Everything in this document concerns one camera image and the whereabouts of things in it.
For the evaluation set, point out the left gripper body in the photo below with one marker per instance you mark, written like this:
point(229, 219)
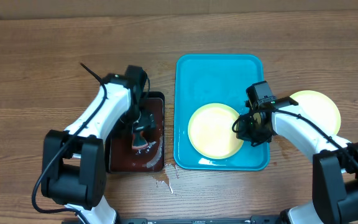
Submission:
point(146, 122)

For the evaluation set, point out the yellow-green plate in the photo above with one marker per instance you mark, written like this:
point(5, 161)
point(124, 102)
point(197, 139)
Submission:
point(210, 131)
point(320, 108)

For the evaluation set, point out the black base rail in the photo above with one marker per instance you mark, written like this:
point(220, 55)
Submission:
point(255, 219)

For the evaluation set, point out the teal plastic serving tray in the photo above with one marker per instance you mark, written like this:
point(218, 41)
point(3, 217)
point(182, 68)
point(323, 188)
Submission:
point(202, 79)

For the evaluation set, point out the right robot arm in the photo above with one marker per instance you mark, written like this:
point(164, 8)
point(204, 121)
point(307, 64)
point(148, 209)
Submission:
point(334, 159)

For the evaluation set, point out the yellow-green plate top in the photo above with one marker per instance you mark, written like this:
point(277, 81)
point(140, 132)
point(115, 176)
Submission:
point(210, 131)

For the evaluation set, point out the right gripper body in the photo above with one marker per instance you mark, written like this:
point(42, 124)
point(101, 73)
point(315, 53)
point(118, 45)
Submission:
point(252, 132)

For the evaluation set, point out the green orange sponge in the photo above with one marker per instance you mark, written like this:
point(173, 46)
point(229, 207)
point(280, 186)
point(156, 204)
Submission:
point(138, 141)

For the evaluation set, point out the black water basin tray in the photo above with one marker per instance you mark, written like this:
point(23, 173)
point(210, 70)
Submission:
point(119, 156)

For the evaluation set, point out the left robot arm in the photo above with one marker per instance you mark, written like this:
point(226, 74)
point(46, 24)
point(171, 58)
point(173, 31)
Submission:
point(74, 171)

